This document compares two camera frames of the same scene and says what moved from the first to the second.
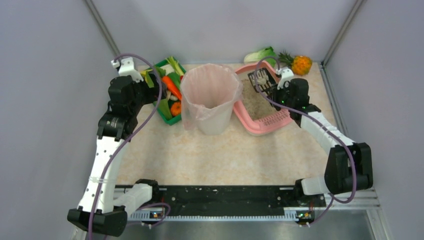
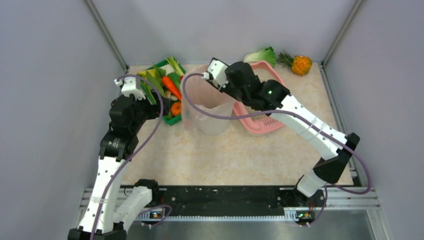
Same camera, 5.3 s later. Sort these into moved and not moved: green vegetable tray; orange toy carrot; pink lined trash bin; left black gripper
Moved: left black gripper
Not moved: orange toy carrot; pink lined trash bin; green vegetable tray
